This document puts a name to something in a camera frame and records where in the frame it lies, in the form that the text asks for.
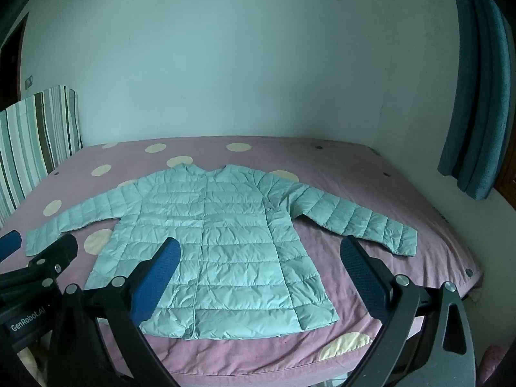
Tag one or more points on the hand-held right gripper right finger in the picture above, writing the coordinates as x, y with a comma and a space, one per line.
363, 278

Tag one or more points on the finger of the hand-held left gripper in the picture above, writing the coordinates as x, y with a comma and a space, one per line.
9, 245
60, 252

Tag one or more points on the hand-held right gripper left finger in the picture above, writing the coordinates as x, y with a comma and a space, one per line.
159, 278

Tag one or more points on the light blue quilted down jacket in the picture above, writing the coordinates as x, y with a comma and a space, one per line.
225, 250

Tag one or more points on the pink dotted bed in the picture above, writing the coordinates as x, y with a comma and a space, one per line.
363, 177

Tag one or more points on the striped pillow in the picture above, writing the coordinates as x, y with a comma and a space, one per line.
36, 137

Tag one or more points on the dark wooden door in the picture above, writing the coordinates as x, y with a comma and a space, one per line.
10, 68

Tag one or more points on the teal curtain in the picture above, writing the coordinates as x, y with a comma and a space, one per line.
475, 109

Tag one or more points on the wall socket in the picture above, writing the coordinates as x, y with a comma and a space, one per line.
29, 82

